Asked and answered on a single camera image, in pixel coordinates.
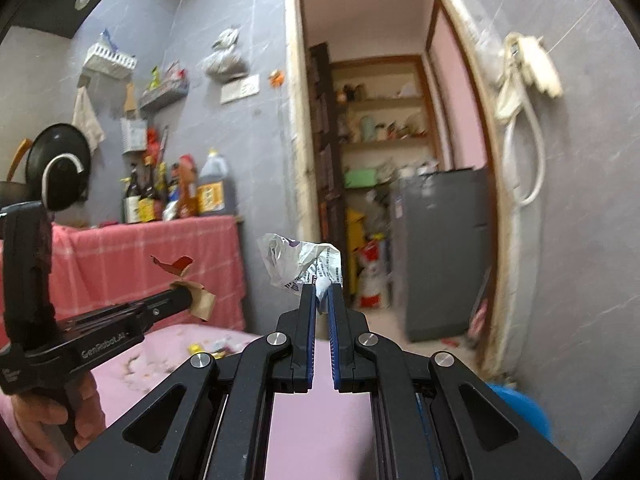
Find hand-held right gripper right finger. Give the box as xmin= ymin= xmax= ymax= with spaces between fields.
xmin=326 ymin=284 xmax=583 ymax=480

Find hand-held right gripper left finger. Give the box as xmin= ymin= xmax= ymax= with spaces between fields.
xmin=57 ymin=282 xmax=318 ymax=480

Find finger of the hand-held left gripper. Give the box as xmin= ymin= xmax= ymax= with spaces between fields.
xmin=136 ymin=284 xmax=196 ymax=335

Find red and brown paper wrapper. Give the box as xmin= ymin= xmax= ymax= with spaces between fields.
xmin=150 ymin=254 xmax=217 ymax=322

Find white printed wrapper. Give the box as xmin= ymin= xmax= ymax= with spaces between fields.
xmin=257 ymin=232 xmax=343 ymax=307

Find blue plastic bucket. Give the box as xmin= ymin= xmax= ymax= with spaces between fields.
xmin=484 ymin=382 xmax=554 ymax=442

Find person's left hand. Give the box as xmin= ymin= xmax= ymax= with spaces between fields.
xmin=11 ymin=374 xmax=107 ymax=455

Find white and red sack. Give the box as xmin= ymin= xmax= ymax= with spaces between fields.
xmin=357 ymin=240 xmax=394 ymax=310

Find red checked cloth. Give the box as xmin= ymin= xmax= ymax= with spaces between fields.
xmin=0 ymin=215 xmax=246 ymax=350

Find yellow bag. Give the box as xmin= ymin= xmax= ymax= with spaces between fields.
xmin=346 ymin=207 xmax=366 ymax=297

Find small blue-capped bottle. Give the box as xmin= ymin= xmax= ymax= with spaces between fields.
xmin=162 ymin=162 xmax=181 ymax=220

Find dark bottle with yellow label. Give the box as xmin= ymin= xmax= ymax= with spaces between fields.
xmin=139 ymin=162 xmax=157 ymax=222

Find dark glass bottle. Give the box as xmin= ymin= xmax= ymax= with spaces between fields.
xmin=123 ymin=162 xmax=144 ymax=225

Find orange sauce bottle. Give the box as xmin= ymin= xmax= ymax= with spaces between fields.
xmin=177 ymin=155 xmax=199 ymax=219

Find grey refrigerator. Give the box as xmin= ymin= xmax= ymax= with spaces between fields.
xmin=390 ymin=166 xmax=494 ymax=344

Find green box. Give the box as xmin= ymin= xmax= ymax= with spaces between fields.
xmin=344 ymin=169 xmax=379 ymax=190

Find black wok lid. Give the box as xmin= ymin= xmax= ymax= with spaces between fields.
xmin=27 ymin=124 xmax=93 ymax=212

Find pink flat plastic item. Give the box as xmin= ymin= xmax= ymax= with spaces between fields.
xmin=469 ymin=265 xmax=494 ymax=347

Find dark brown door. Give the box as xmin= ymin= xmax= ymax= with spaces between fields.
xmin=308 ymin=42 xmax=352 ymax=302

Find red hanging packets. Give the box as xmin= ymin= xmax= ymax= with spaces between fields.
xmin=145 ymin=127 xmax=169 ymax=167

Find beige hanging towel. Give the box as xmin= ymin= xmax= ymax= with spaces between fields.
xmin=71 ymin=86 xmax=106 ymax=154

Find white utensil holder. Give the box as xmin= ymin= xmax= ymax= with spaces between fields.
xmin=121 ymin=117 xmax=149 ymax=154

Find wooden storage shelves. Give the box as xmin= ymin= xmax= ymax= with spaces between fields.
xmin=330 ymin=55 xmax=442 ymax=192

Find red seasoning packet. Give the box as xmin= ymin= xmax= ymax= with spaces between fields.
xmin=163 ymin=62 xmax=190 ymax=87

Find hanging plastic bag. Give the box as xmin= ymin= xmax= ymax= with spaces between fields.
xmin=202 ymin=27 xmax=250 ymax=81

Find white power strip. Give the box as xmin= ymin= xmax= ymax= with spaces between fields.
xmin=495 ymin=32 xmax=527 ymax=122

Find cream rubber gloves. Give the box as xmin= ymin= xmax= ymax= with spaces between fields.
xmin=519 ymin=35 xmax=564 ymax=97

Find door frame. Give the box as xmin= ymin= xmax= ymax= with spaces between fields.
xmin=285 ymin=0 xmax=517 ymax=377

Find grey wall shelf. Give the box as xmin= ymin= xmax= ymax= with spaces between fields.
xmin=139 ymin=80 xmax=191 ymax=111

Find white wall socket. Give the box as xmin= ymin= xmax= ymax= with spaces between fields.
xmin=220 ymin=74 xmax=261 ymax=105

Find white plastic wall basket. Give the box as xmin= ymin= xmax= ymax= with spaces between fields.
xmin=82 ymin=42 xmax=139 ymax=80

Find white looped cable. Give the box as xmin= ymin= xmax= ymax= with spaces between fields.
xmin=502 ymin=94 xmax=547 ymax=206

